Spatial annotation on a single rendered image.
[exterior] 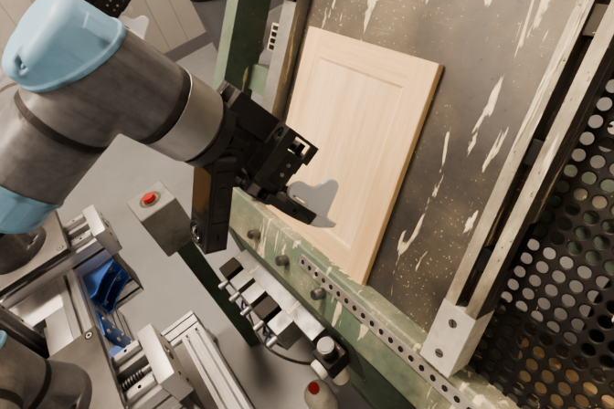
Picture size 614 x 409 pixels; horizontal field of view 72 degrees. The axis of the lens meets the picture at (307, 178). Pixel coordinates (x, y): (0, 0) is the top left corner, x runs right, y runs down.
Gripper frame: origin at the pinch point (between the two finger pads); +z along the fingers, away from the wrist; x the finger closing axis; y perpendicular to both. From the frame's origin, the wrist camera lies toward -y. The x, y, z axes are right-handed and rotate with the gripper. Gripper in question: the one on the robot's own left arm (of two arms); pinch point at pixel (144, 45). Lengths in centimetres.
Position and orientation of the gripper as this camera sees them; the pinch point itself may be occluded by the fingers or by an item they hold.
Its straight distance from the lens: 110.2
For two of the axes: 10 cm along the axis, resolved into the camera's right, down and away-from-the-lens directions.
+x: -5.6, -4.7, 6.8
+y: 5.9, -8.1, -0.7
